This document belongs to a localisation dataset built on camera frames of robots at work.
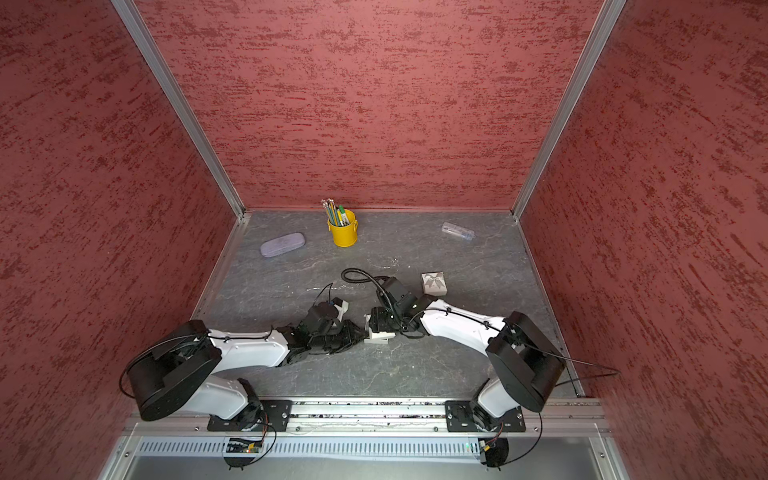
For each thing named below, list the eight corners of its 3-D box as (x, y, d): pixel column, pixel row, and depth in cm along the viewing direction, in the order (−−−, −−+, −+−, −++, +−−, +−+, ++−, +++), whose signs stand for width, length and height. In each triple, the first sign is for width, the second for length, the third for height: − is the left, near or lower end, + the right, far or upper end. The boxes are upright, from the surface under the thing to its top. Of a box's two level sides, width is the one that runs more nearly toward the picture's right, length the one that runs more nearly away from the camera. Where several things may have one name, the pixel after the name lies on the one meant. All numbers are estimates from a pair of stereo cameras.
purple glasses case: (264, 258, 107) (261, 253, 105) (261, 248, 111) (258, 242, 108) (307, 244, 112) (305, 238, 110) (304, 234, 115) (302, 229, 113)
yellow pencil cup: (330, 239, 113) (326, 222, 106) (351, 225, 118) (348, 207, 110) (343, 251, 110) (340, 234, 102) (364, 236, 115) (362, 218, 107)
